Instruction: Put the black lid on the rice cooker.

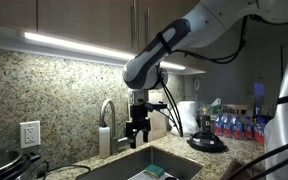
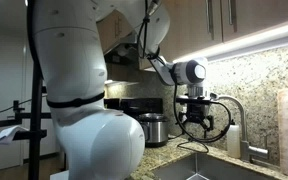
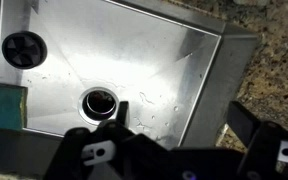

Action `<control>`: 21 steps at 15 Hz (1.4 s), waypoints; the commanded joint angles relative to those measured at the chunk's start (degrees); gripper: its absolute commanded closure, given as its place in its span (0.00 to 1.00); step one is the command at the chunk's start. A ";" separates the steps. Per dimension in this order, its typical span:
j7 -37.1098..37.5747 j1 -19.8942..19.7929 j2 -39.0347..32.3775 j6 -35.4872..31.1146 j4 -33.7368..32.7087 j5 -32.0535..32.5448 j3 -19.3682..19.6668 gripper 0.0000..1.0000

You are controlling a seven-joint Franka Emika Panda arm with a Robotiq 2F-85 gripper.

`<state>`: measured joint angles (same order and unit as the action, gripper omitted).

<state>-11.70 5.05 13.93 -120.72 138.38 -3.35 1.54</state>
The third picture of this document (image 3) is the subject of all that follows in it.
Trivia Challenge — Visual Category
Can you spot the round metal sink drain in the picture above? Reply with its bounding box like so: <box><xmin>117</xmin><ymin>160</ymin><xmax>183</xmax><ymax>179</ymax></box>
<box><xmin>77</xmin><ymin>87</ymin><xmax>121</xmax><ymax>126</ymax></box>

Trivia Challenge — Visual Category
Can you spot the stainless steel sink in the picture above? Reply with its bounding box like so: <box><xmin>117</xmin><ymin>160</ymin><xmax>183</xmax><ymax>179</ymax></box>
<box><xmin>0</xmin><ymin>0</ymin><xmax>260</xmax><ymax>174</ymax></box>

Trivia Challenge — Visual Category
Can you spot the black sink stopper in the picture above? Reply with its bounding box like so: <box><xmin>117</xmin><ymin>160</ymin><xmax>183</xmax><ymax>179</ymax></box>
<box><xmin>2</xmin><ymin>30</ymin><xmax>48</xmax><ymax>70</ymax></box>

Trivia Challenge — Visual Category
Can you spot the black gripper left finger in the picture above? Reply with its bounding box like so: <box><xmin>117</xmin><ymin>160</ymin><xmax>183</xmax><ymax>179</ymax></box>
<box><xmin>43</xmin><ymin>100</ymin><xmax>172</xmax><ymax>180</ymax></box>

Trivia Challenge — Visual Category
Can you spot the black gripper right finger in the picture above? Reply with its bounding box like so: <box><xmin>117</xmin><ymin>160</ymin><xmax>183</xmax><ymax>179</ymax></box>
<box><xmin>226</xmin><ymin>100</ymin><xmax>288</xmax><ymax>180</ymax></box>

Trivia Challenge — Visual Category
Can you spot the teal sponge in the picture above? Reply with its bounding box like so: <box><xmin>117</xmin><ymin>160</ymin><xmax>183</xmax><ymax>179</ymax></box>
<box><xmin>0</xmin><ymin>83</ymin><xmax>28</xmax><ymax>132</ymax></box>

